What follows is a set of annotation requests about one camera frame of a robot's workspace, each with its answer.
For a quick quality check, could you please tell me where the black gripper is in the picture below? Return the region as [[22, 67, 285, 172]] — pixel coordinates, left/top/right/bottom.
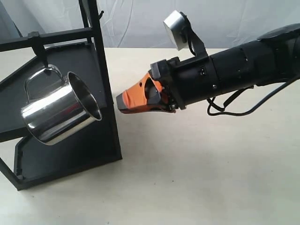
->
[[116, 57, 219, 114]]

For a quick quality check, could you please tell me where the stainless steel mug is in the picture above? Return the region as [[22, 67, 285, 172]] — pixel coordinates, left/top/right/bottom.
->
[[21, 64, 102, 146]]

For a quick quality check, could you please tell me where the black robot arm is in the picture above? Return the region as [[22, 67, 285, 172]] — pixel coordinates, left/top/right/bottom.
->
[[116, 23, 300, 116]]

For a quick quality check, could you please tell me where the black metal rack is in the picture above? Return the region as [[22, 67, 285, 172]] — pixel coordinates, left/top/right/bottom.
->
[[0, 0, 122, 190]]

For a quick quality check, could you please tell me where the white backdrop cloth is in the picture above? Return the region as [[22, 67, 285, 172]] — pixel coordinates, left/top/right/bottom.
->
[[0, 0, 300, 48]]

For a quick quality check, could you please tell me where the black cable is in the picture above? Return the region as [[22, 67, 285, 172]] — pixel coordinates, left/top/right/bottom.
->
[[206, 77, 300, 116]]

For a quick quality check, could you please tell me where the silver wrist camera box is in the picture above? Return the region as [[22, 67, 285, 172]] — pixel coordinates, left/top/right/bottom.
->
[[163, 10, 190, 51]]

